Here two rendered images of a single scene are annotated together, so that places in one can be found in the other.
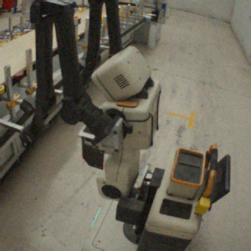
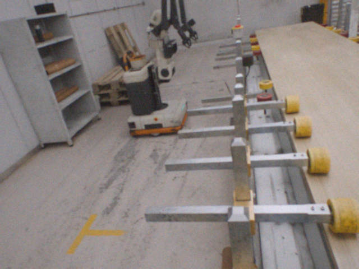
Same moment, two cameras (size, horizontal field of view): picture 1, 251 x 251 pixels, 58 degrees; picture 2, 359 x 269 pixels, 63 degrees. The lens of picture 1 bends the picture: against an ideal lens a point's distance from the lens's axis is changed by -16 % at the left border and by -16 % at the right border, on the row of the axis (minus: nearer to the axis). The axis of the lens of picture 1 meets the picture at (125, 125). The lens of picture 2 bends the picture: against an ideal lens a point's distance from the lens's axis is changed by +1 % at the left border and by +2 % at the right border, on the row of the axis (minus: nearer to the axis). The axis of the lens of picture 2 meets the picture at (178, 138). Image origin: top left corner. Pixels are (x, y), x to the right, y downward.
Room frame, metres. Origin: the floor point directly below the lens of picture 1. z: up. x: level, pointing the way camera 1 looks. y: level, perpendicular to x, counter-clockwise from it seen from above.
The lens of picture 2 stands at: (4.38, 0.09, 1.47)
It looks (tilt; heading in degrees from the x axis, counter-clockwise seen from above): 25 degrees down; 182
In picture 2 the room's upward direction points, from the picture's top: 11 degrees counter-clockwise
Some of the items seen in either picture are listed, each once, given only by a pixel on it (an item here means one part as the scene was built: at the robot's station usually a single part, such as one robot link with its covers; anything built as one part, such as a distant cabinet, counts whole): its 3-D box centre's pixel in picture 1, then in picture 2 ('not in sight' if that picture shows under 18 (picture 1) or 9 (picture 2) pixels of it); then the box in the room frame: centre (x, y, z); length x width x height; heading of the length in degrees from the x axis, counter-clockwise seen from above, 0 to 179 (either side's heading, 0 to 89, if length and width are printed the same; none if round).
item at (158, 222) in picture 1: (169, 206); (145, 84); (0.85, -0.29, 0.59); 0.55 x 0.34 x 0.83; 166
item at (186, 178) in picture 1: (186, 173); (138, 61); (0.84, -0.31, 0.87); 0.23 x 0.15 x 0.11; 166
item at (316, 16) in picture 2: not in sight; (311, 19); (-3.54, 3.78, 0.36); 0.59 x 0.58 x 0.73; 167
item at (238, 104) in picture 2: not in sight; (243, 161); (3.51, 0.27, 0.93); 0.04 x 0.04 x 0.48; 77
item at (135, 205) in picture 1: (122, 193); (165, 73); (0.85, -0.02, 0.68); 0.28 x 0.27 x 0.25; 166
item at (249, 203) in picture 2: not in sight; (244, 209); (3.78, 0.21, 0.95); 0.14 x 0.06 x 0.05; 167
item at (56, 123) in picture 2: not in sight; (54, 79); (0.51, -1.48, 0.78); 0.90 x 0.45 x 1.55; 167
